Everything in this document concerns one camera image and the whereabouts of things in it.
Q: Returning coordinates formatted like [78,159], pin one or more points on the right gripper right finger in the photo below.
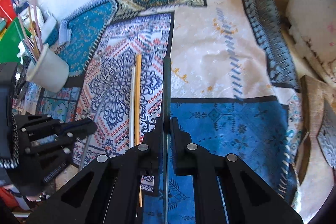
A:
[190,159]

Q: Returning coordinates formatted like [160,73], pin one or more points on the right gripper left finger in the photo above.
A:
[146,157]

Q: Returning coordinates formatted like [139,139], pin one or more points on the orange wooden chopstick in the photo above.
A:
[138,60]

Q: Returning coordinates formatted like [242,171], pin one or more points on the white chopstick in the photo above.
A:
[131,113]

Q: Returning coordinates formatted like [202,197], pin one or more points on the dark green chopstick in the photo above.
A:
[166,132]

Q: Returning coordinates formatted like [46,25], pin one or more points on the dark brown chopstick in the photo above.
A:
[32,30]

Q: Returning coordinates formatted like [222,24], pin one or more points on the white ceramic utensil cup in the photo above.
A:
[50,71]

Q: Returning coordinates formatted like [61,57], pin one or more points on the green metal box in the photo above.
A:
[9,45]

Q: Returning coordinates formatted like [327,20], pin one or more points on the patterned blue patchwork mat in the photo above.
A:
[233,88]

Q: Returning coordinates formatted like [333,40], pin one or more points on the white blue bowl with garlic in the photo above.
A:
[49,31]

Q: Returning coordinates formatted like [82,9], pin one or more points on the wooden chopping board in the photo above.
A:
[316,177]

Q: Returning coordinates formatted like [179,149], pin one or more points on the steel cleaver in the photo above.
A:
[327,136]

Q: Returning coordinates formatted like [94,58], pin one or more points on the white blue plastic bag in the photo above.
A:
[21,7]

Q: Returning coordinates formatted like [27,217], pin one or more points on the white rice cooker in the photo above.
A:
[313,29]

